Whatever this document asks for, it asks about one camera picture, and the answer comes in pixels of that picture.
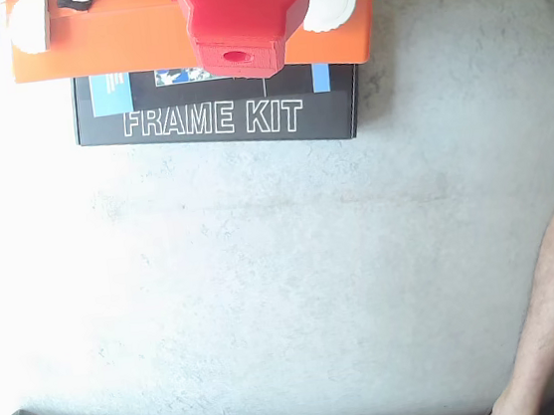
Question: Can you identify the orange plastic box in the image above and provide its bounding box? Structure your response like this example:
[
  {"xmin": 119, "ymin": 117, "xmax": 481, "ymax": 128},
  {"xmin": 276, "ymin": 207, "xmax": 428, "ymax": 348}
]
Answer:
[{"xmin": 4, "ymin": 0, "xmax": 390, "ymax": 104}]

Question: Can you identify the bare person leg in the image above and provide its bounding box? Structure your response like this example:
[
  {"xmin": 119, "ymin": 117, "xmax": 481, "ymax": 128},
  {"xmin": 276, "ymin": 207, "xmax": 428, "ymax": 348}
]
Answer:
[{"xmin": 456, "ymin": 168, "xmax": 554, "ymax": 415}]

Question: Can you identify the black frame kit box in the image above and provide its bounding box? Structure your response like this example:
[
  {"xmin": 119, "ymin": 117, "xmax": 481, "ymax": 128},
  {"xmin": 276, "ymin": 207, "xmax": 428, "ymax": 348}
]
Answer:
[{"xmin": 68, "ymin": 44, "xmax": 367, "ymax": 171}]

